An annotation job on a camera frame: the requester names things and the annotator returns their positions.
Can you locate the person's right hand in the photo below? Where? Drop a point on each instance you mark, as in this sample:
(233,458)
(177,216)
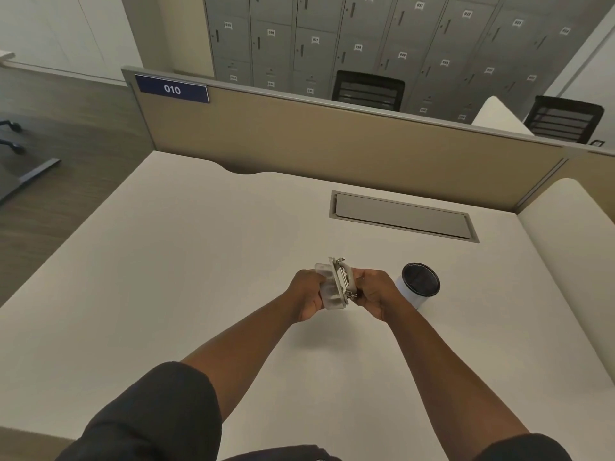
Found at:
(378,293)

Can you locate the person's left hand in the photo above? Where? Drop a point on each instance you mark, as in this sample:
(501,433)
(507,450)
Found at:
(303,293)

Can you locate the person's right fingers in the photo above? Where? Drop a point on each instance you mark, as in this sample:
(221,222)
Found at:
(360,288)

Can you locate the person's left fingers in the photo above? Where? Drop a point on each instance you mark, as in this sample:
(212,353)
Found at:
(318,296)

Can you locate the clear plastic clamp with screws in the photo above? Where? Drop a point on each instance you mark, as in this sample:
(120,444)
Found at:
(337,284)

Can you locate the person's right forearm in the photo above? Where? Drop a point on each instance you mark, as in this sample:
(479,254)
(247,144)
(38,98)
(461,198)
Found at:
(447,374)

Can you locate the person's left forearm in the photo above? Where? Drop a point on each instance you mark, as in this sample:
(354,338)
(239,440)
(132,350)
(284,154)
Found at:
(235,345)

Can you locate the white cylindrical cup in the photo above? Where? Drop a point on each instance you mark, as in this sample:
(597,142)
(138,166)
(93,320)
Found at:
(420,284)

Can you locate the beige desk partition panel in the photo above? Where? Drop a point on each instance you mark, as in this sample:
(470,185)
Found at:
(346,134)

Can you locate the black mesh office chair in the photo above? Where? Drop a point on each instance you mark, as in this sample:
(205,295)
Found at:
(367,91)
(563,118)

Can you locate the person's black shirt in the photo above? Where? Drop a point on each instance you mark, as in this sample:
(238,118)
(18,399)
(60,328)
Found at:
(153,417)

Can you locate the white neighbouring desk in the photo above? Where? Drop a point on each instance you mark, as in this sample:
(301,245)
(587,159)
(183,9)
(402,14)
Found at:
(571,254)

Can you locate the blue number sign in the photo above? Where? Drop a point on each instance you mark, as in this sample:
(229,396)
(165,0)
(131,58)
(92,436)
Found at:
(171,89)

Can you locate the grey table leg base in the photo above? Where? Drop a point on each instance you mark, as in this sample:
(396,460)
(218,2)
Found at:
(26,177)

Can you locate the black chair caster base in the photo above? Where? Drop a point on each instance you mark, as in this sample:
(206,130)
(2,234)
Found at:
(12,136)

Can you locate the grey locker cabinet wall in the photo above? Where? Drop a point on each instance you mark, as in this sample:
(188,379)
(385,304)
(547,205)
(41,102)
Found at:
(384,47)

